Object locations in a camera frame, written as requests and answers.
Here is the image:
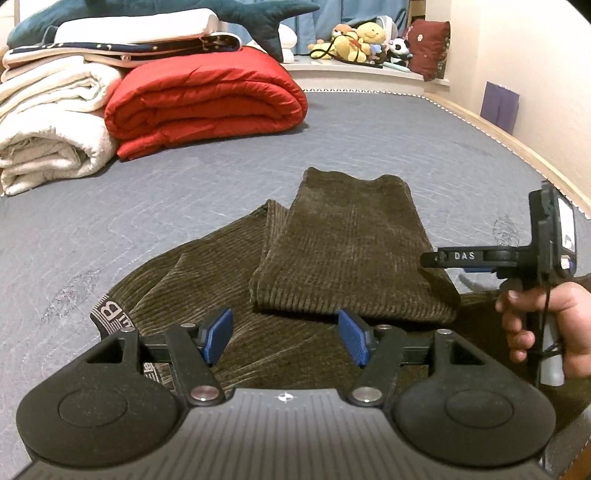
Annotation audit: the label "person's right hand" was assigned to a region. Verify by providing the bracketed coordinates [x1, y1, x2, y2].
[495, 281, 591, 380]

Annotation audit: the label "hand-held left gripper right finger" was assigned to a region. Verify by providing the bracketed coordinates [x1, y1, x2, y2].
[338, 308, 483, 408]

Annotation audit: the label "cream folded blanket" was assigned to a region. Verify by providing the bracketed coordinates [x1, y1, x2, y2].
[0, 54, 124, 118]

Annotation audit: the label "yellow plush toy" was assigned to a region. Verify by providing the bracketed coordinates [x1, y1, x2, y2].
[333, 22, 387, 64]

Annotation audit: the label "olive corduroy pants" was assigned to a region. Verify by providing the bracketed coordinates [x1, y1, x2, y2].
[90, 167, 591, 416]

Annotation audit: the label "dark star-printed blanket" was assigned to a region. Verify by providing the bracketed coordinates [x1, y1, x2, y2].
[2, 33, 244, 70]

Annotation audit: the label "maroon cushion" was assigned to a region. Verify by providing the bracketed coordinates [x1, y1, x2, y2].
[403, 18, 451, 82]

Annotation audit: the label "red folded quilt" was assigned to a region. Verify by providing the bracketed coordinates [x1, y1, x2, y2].
[104, 46, 309, 161]

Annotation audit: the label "white folded fleece blanket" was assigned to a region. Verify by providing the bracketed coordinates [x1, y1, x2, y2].
[0, 110, 120, 195]

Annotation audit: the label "white window ledge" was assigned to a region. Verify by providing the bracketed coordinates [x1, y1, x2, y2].
[281, 59, 452, 95]

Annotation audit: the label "white pillow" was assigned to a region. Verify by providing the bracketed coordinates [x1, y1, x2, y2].
[39, 10, 220, 46]

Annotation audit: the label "white plush toy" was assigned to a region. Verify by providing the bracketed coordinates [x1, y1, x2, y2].
[276, 23, 299, 64]

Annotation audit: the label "brown bear plush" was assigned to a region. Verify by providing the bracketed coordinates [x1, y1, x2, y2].
[331, 23, 357, 47]

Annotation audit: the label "purple card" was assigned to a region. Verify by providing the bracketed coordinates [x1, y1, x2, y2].
[480, 82, 521, 136]

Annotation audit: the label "teal shark plush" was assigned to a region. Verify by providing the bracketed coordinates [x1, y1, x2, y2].
[7, 0, 320, 62]

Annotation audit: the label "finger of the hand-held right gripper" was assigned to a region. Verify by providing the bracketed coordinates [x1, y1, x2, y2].
[420, 247, 528, 270]

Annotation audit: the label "panda plush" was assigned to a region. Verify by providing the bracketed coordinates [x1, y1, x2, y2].
[386, 38, 413, 68]

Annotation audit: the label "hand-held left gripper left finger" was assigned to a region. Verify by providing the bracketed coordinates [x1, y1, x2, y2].
[85, 308, 234, 407]

